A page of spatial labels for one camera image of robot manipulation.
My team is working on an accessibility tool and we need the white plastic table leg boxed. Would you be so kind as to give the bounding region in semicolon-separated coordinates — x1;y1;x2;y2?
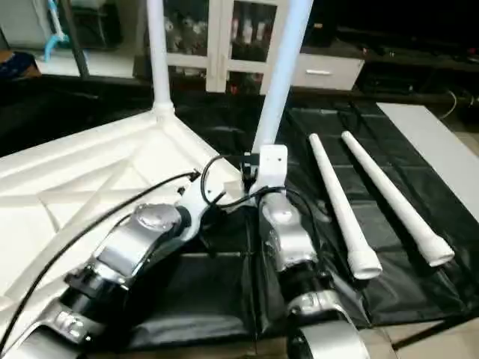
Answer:
308;133;383;281
146;0;176;114
251;0;315;154
341;131;456;269

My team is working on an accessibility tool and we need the white plastic table top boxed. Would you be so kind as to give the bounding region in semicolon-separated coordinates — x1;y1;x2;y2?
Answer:
0;103;251;345

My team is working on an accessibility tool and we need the black work mat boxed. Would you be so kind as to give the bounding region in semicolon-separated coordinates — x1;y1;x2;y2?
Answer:
0;71;479;352

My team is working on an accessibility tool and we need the white drawer unit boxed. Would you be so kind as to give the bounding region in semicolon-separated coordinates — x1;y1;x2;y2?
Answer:
290;52;366;91

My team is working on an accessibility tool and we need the white glass door cabinet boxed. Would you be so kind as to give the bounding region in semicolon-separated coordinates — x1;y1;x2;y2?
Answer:
142;0;293;94

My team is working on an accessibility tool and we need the white flat board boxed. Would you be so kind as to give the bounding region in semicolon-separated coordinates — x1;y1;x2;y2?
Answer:
376;102;479;224

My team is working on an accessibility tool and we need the dark low media cabinet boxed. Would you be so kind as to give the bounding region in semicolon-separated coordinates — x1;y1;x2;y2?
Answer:
359;30;479;102

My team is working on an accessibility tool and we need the grey vertical metal pole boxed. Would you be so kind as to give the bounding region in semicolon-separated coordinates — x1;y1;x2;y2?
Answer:
60;0;89;78

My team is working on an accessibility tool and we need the light blue plastic object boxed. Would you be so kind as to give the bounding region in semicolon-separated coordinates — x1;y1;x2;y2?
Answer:
41;0;70;62

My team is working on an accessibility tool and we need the brown cardboard box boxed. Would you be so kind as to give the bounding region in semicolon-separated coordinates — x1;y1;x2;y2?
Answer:
0;50;42;79

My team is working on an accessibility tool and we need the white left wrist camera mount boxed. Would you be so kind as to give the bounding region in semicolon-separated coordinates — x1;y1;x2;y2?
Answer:
177;179;218;242

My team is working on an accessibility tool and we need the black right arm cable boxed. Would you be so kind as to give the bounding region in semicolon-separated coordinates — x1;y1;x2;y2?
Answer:
199;153;326;259

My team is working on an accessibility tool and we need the black metal frame leg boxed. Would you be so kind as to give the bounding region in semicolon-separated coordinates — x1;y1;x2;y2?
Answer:
391;318;479;350

